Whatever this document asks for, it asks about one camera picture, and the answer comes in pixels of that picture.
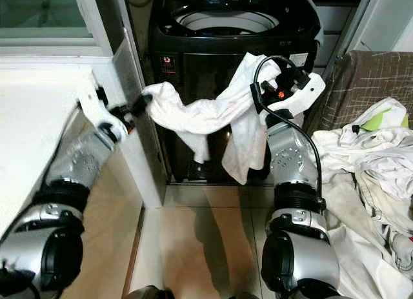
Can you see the black top-load washing machine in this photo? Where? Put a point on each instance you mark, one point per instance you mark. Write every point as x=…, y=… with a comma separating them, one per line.
x=187, y=60

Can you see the steel washer drum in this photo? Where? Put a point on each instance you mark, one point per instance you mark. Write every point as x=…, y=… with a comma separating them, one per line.
x=226, y=21

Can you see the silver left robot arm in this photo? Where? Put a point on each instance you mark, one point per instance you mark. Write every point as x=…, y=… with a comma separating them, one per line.
x=45, y=234

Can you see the green cloth item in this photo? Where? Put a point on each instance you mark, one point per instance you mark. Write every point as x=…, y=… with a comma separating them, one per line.
x=384, y=120

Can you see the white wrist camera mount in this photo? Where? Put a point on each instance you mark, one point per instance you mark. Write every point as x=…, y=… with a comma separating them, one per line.
x=103, y=124
x=306, y=92

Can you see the brown patterned laundry hamper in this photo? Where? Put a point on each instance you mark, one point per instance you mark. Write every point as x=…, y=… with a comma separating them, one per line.
x=355, y=79

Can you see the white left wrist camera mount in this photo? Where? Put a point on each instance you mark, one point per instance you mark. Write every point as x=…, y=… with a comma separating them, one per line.
x=103, y=124

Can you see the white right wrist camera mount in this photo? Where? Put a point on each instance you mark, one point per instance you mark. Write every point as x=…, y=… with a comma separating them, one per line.
x=306, y=92

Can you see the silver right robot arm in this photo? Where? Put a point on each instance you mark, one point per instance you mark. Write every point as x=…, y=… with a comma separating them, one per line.
x=297, y=234

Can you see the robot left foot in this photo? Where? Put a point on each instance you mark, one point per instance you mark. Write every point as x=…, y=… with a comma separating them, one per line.
x=150, y=292

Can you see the white cloth garment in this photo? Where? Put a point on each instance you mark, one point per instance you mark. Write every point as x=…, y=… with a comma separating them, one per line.
x=219, y=112

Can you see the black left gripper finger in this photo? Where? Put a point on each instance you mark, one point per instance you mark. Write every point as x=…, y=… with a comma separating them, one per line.
x=139, y=111
x=141, y=100

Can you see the white clothes pile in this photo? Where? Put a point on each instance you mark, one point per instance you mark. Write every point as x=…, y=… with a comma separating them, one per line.
x=368, y=183

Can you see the white framed window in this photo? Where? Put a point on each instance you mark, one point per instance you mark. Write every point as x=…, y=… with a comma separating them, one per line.
x=45, y=15

